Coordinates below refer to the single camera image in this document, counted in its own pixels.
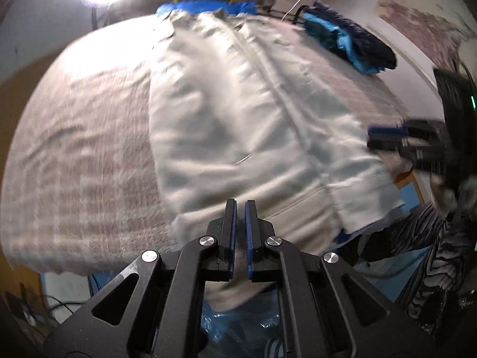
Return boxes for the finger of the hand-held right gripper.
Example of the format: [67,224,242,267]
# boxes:
[367,119,440,139]
[366,138,438,170]

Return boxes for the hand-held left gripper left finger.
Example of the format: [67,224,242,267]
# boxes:
[45,199,238,358]

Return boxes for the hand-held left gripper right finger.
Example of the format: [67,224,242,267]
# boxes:
[244,200,438,358]

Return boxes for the white and blue jacket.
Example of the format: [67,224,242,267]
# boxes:
[148,0,408,308]

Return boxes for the person's right hand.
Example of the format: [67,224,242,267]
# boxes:
[429,175,460,214]

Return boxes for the blue plastic bag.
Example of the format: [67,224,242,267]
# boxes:
[201,297,281,348]

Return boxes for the navy folded garment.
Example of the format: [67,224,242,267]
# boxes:
[315,3,398,71]

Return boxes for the person's zebra striped clothing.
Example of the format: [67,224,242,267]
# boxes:
[350,204,477,344]

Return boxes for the light blue folded garment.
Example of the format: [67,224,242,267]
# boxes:
[303,12,378,74]

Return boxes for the tangle of cables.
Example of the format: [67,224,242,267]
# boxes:
[15,293,84,331]

